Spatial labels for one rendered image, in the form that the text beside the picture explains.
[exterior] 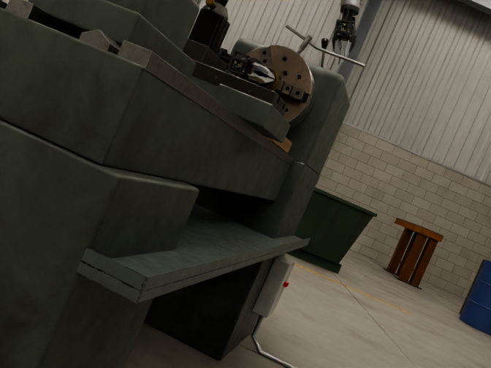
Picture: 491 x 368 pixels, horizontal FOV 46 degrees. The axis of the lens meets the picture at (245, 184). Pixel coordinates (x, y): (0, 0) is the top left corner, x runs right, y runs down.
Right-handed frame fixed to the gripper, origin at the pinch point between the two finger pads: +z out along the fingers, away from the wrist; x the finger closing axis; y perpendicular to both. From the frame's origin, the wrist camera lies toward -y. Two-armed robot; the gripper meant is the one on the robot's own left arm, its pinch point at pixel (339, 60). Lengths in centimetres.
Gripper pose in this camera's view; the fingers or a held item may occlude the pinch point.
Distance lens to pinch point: 233.8
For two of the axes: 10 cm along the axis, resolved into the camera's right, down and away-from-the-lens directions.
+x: 9.5, 2.0, -2.3
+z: -2.1, 9.8, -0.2
